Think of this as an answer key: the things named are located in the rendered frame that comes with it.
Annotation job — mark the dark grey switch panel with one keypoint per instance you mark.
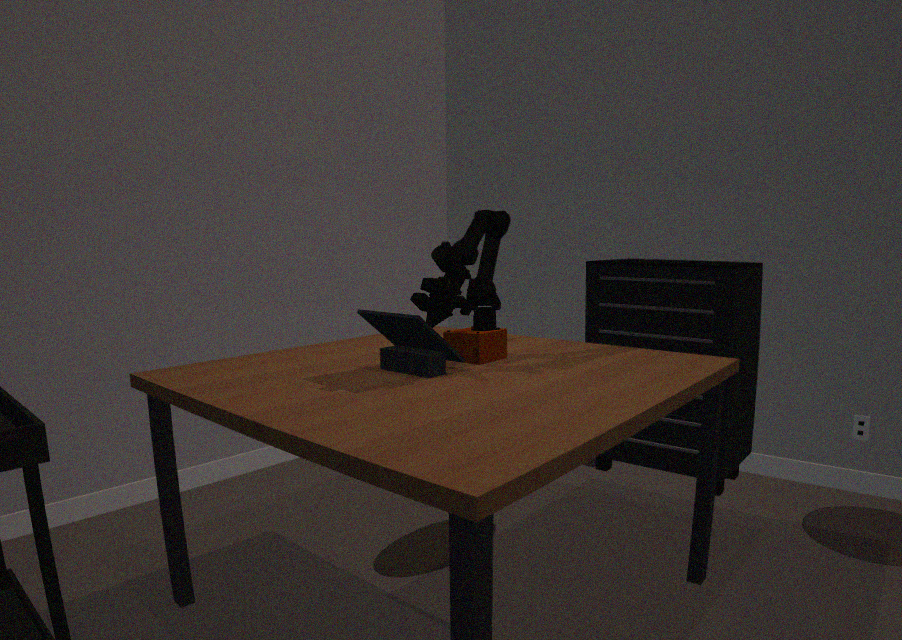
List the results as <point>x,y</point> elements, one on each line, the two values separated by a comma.
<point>419,350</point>

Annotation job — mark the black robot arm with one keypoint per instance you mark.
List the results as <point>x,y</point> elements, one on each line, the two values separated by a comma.
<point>451,260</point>

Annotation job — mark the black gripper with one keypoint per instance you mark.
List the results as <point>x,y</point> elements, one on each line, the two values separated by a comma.
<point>439,308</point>

